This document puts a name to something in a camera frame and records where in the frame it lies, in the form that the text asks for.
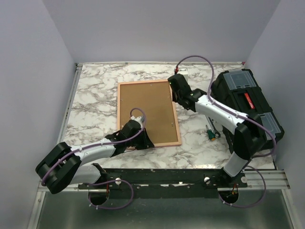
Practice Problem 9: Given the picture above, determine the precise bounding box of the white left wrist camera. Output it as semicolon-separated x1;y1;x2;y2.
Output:
130;115;145;128

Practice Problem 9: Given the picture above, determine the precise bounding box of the black plastic toolbox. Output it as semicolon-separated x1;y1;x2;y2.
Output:
211;69;285;142

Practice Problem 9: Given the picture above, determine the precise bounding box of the pink picture frame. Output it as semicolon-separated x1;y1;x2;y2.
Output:
117;79;182;147

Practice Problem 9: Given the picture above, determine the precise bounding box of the silver ratchet wrench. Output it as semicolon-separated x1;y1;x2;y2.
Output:
206;117;221;138

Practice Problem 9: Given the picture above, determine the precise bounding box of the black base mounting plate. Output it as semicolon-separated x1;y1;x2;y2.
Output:
78;168;247;199

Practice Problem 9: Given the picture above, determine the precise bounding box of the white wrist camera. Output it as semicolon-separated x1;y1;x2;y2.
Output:
177;68;189;81
130;115;145;128

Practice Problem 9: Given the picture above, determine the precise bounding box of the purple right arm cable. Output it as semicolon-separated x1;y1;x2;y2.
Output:
175;55;277;208

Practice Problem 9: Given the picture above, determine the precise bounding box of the aluminium extrusion rail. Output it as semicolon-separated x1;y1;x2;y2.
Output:
37;170;291;192

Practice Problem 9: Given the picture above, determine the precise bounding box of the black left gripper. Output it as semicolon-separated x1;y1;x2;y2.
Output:
126;128;154;150

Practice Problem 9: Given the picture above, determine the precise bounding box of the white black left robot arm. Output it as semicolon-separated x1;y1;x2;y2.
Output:
35;116;154;194

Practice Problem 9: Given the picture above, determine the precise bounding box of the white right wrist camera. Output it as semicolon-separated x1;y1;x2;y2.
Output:
177;68;189;81

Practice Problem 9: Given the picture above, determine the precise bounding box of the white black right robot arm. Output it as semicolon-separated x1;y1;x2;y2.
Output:
168;74;266;187

